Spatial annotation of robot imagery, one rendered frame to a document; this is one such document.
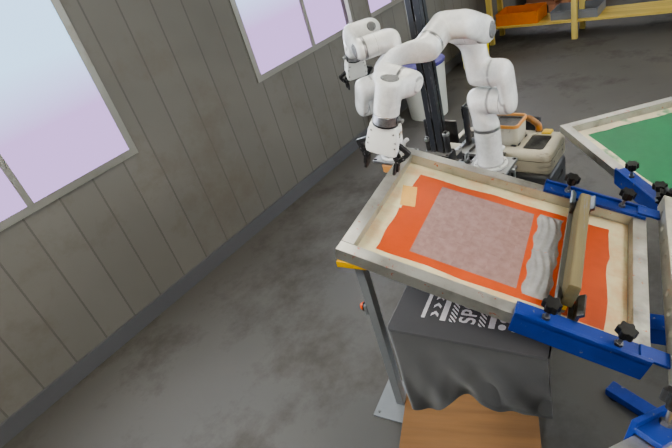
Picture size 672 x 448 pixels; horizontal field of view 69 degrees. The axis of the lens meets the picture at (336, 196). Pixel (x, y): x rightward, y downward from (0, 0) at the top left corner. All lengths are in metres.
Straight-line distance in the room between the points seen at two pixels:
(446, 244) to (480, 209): 0.21
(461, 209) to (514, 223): 0.16
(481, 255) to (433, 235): 0.15
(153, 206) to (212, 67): 1.10
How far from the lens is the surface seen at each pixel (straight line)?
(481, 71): 1.74
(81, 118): 3.31
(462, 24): 1.52
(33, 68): 3.23
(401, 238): 1.44
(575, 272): 1.35
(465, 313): 1.62
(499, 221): 1.59
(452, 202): 1.61
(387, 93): 1.32
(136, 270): 3.64
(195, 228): 3.80
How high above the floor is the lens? 2.11
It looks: 30 degrees down
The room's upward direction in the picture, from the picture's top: 17 degrees counter-clockwise
